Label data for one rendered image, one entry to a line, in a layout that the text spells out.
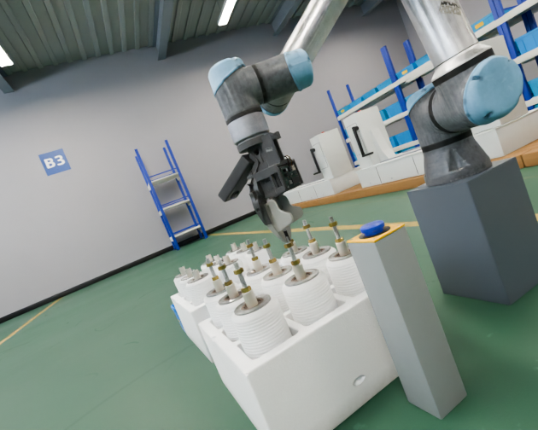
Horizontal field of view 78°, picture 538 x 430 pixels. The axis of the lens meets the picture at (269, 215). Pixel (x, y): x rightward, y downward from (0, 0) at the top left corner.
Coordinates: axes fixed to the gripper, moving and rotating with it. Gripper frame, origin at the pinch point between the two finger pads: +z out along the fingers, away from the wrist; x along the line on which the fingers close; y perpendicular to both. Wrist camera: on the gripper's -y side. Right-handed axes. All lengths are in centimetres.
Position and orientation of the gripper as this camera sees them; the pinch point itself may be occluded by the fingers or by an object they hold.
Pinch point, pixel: (283, 236)
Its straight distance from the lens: 68.9
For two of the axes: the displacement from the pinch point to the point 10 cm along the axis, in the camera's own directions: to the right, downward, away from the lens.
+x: 5.4, -2.8, 8.0
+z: 3.7, 9.2, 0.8
